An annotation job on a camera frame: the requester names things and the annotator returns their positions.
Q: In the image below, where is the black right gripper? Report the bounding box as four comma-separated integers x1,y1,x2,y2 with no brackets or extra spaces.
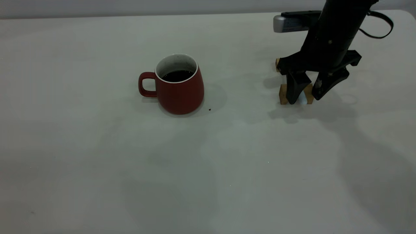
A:
277,0,379,105

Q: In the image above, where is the red ceramic mug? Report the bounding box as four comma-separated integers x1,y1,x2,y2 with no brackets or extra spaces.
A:
138,54,205,115

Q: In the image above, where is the dark coffee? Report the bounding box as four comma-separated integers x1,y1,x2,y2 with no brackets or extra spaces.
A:
162,70,194,82

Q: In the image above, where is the arched wooden block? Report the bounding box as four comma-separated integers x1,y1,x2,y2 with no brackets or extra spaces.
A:
279,83,314,105

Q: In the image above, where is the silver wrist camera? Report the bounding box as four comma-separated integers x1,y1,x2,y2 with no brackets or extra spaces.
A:
273,11,322,33

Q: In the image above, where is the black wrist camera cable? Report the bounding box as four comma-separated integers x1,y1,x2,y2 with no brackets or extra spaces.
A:
358,11,394,39

